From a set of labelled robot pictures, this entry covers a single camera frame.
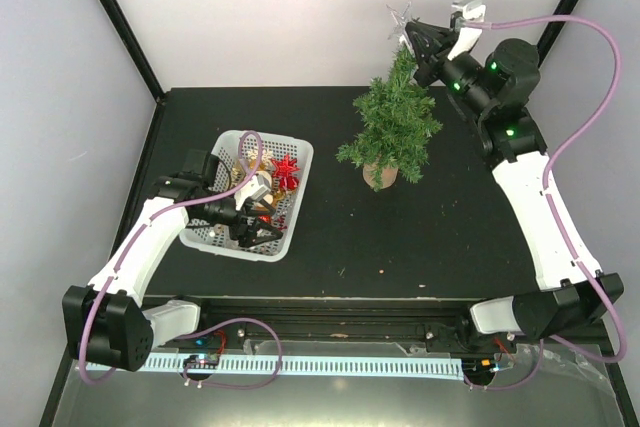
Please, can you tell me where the light blue slotted cable duct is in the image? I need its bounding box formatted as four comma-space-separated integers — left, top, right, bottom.
139, 352, 465, 382

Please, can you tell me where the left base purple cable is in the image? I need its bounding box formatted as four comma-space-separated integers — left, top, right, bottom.
172, 315, 284, 391

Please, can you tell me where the silver star topper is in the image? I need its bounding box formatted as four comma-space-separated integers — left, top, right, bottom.
386, 0, 412, 48

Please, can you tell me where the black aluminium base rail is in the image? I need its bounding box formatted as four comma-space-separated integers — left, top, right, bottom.
195, 297, 471, 344

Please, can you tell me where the left black frame post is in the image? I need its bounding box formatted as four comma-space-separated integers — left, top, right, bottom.
98, 0, 165, 102

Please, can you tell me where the wooden tree base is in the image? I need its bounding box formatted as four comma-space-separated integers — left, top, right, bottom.
363, 163, 398, 191

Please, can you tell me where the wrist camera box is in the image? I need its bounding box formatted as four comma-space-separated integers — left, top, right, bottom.
447, 0, 486, 61
234, 173, 260, 210

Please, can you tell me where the white snowflake ornament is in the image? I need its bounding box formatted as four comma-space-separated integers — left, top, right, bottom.
245, 147, 274, 164

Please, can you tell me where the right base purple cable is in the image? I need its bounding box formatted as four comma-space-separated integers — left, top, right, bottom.
462, 339, 546, 392

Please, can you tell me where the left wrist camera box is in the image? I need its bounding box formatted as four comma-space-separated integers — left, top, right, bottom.
234, 173, 260, 210

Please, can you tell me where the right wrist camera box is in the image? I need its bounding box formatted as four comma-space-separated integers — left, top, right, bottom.
447, 0, 486, 61

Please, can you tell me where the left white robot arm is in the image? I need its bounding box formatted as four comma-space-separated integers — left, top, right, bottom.
62, 151, 281, 384

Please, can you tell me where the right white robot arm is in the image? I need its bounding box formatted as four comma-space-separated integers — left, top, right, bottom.
405, 20, 624, 350

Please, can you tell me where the white plastic basket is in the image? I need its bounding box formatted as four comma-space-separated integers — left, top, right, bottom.
179, 133, 314, 262

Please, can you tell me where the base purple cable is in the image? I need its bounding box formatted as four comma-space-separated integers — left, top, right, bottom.
172, 315, 284, 391
462, 339, 546, 392

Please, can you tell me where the red glitter star ornament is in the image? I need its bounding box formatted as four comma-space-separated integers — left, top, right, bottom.
271, 154, 299, 179

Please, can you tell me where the small green christmas tree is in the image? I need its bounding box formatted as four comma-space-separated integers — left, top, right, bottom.
336, 45, 442, 184

